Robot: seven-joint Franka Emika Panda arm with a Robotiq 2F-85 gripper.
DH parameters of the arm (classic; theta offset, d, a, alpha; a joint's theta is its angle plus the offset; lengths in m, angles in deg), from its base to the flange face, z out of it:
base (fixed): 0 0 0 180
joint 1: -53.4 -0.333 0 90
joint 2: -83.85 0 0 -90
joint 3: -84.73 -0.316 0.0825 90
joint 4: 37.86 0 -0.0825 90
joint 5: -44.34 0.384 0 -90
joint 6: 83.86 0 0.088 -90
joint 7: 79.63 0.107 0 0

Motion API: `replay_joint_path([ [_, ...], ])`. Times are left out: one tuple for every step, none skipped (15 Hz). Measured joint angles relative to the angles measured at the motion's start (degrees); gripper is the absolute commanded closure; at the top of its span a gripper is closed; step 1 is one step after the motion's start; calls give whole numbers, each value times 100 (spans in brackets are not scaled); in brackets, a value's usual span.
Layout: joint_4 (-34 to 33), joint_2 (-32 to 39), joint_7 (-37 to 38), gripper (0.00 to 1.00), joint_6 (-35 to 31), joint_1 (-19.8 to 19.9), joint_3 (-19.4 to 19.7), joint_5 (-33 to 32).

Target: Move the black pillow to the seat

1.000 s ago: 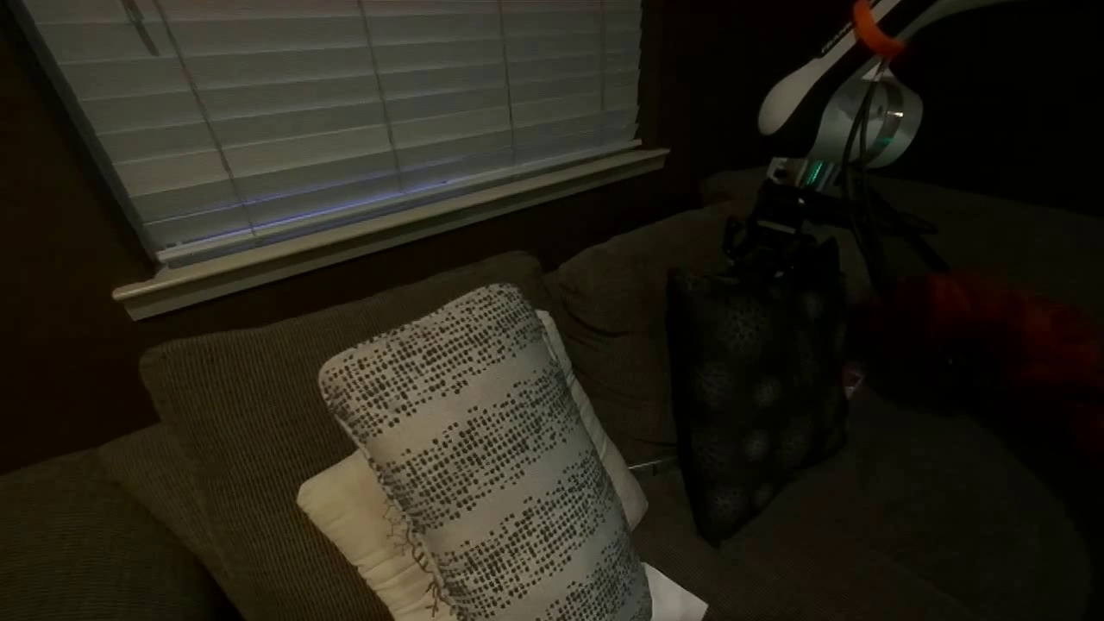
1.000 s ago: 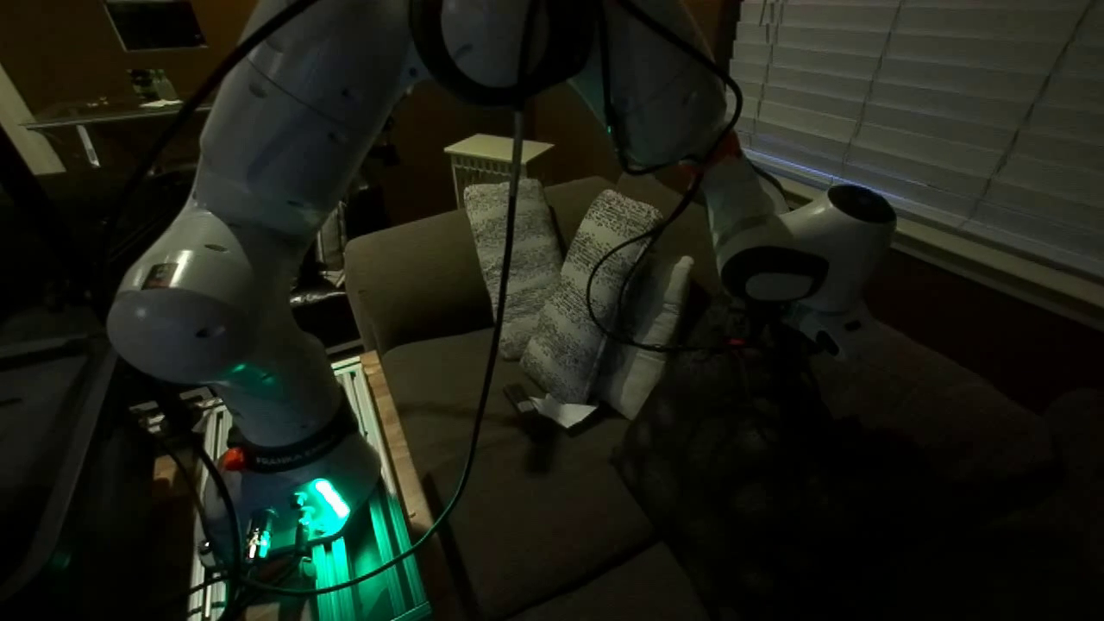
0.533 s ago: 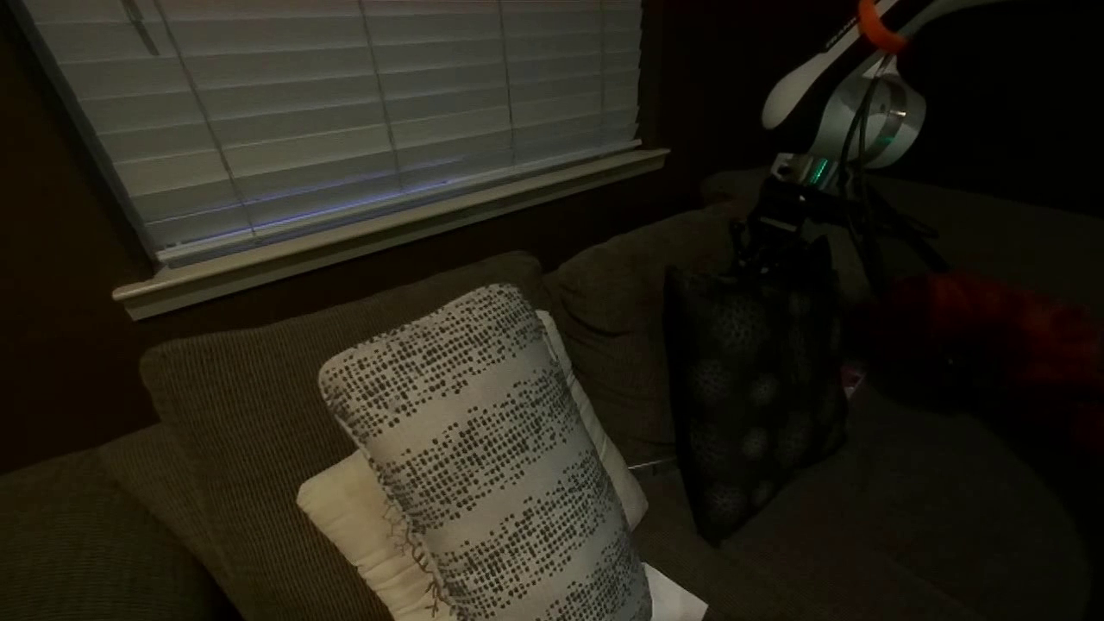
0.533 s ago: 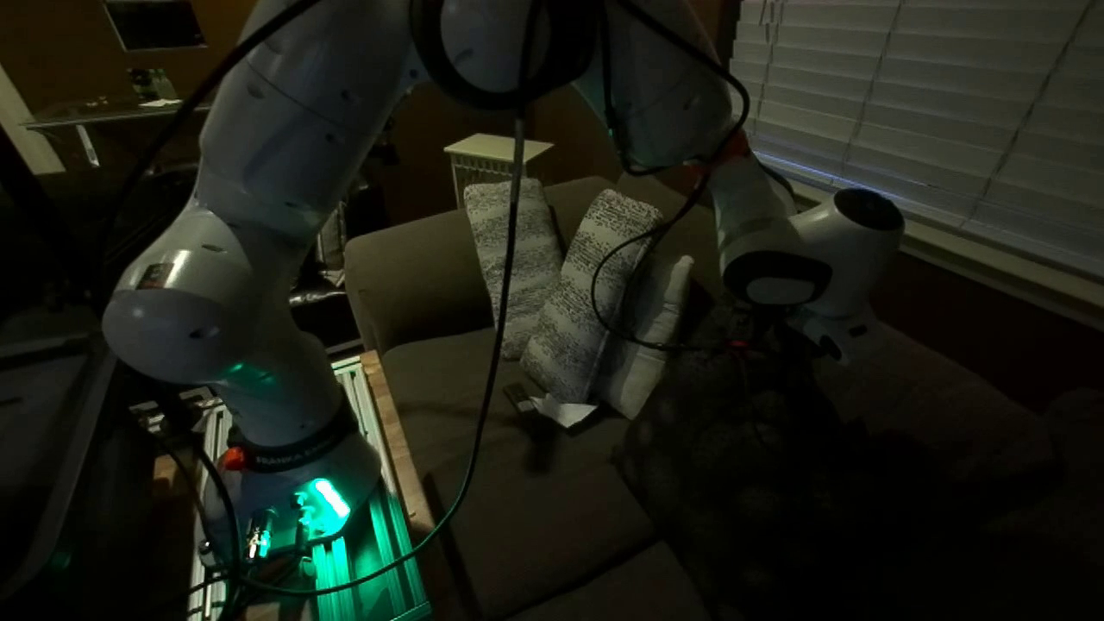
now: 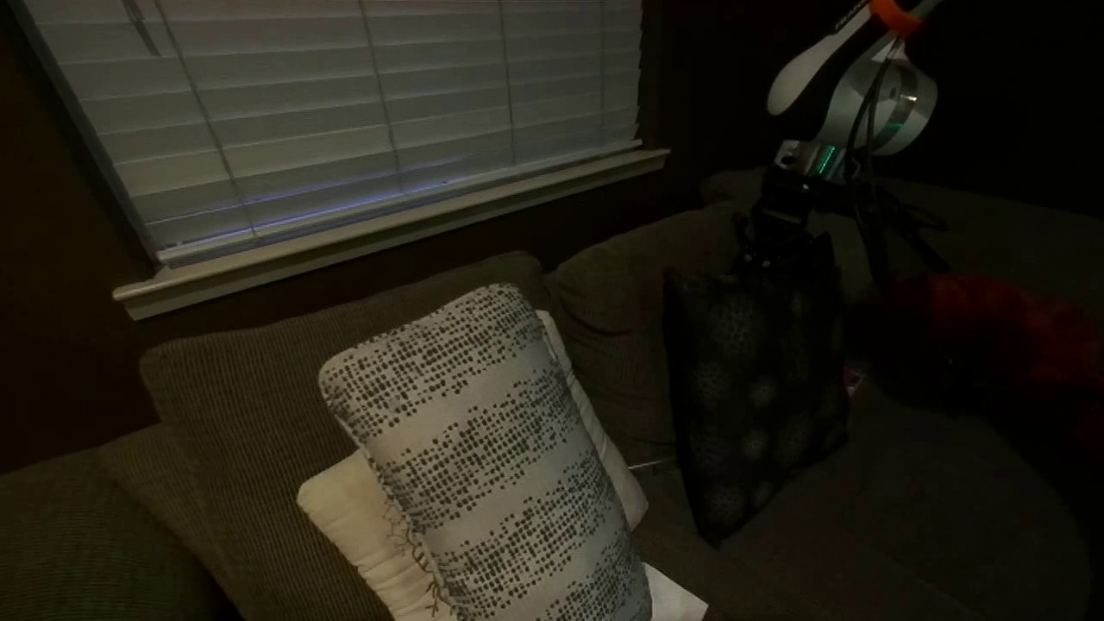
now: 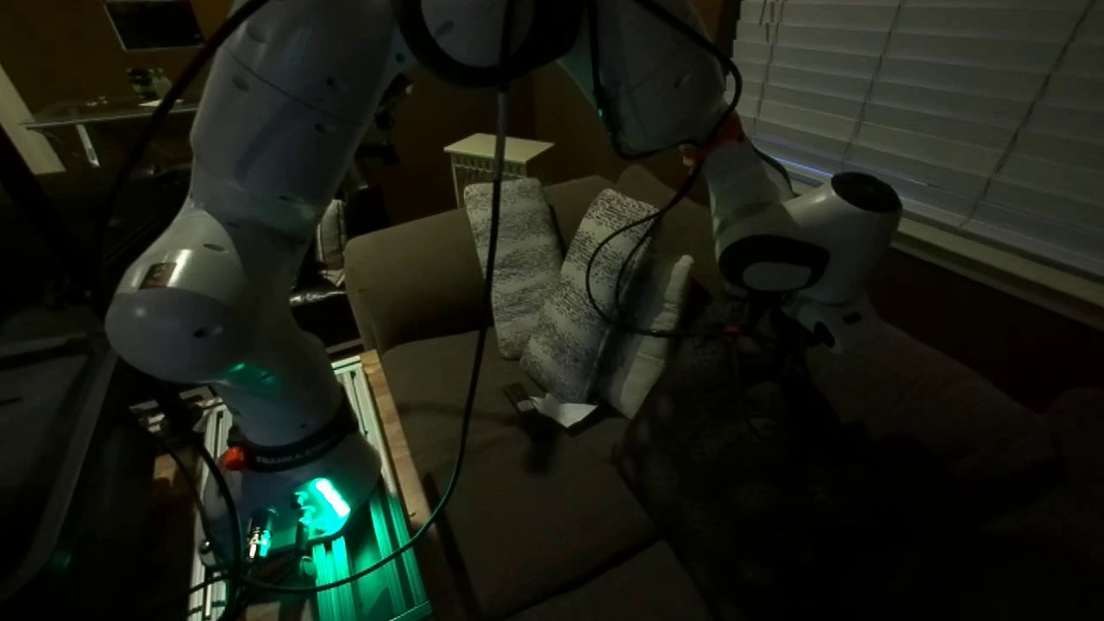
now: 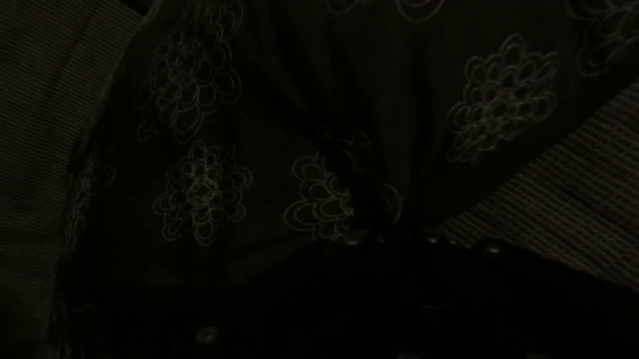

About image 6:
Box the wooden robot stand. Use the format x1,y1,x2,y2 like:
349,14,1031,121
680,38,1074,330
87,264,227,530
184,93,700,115
170,350,470,621

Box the black floral pillow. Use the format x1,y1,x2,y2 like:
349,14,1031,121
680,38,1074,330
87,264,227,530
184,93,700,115
616,326,910,621

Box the white window blinds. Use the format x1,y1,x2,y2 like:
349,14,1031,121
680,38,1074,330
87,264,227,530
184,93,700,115
727,0,1104,284

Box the white black-dotted pillow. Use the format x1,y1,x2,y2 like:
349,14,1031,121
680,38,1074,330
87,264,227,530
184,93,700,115
516,185,667,402

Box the brown fabric sofa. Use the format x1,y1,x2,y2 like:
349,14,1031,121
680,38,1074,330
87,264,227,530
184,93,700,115
340,169,1104,621

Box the white window sill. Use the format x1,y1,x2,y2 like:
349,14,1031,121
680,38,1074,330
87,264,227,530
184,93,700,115
733,134,1104,334

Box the white pillow tag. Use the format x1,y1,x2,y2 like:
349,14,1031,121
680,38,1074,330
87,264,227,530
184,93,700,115
502,384,603,436

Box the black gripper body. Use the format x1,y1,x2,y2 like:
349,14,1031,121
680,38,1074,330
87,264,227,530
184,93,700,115
721,299,833,390

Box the white striped cushion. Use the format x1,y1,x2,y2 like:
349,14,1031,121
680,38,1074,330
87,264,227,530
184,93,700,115
312,196,351,274

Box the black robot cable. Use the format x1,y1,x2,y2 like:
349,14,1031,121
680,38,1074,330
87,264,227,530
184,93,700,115
192,0,752,595

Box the white side table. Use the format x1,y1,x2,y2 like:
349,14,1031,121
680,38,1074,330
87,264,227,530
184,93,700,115
442,128,554,213

